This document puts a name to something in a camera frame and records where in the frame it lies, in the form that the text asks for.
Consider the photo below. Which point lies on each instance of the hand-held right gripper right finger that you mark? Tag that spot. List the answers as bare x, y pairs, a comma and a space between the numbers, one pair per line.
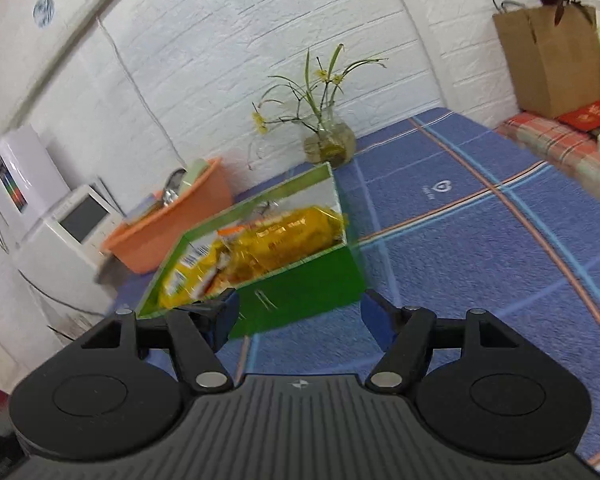
380, 322

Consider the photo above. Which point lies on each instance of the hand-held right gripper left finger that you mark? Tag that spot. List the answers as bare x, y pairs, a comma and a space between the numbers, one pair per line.
225, 319

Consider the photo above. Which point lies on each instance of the yellow snack packet white label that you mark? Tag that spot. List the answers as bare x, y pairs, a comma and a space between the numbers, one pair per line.
187, 275

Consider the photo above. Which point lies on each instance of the green cardboard box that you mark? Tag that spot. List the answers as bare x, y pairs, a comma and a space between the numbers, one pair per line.
300, 285

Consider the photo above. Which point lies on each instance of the large yellow snack packet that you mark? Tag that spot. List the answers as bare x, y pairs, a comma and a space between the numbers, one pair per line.
290, 237

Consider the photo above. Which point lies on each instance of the orange plastic basin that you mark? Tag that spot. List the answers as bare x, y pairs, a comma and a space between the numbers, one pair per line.
150, 245

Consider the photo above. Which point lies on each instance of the blue plaid tablecloth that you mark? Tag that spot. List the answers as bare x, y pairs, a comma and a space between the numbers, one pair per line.
480, 240

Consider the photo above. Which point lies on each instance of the blue book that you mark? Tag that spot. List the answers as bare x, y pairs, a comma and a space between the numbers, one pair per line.
142, 208

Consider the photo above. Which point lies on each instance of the silver foil packet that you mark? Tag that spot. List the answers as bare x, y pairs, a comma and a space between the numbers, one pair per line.
172, 190

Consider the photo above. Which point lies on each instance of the pale green flat box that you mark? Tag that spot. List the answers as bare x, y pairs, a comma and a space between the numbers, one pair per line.
194, 175

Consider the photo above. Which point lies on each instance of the white appliance with screen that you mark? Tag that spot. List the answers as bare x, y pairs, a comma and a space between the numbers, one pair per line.
55, 255

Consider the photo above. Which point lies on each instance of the glass vase with yellow flowers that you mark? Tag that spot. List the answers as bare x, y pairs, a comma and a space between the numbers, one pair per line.
330, 142

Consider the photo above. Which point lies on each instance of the white water purifier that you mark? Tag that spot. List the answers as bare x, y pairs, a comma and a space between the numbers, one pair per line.
25, 170

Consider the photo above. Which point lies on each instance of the pink plaid cloth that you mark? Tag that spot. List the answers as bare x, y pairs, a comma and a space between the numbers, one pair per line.
570, 155

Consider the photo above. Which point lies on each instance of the red envelope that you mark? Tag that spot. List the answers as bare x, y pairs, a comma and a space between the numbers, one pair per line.
590, 115

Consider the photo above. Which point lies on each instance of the brown paper bag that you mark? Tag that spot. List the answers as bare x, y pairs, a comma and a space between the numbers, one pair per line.
555, 65

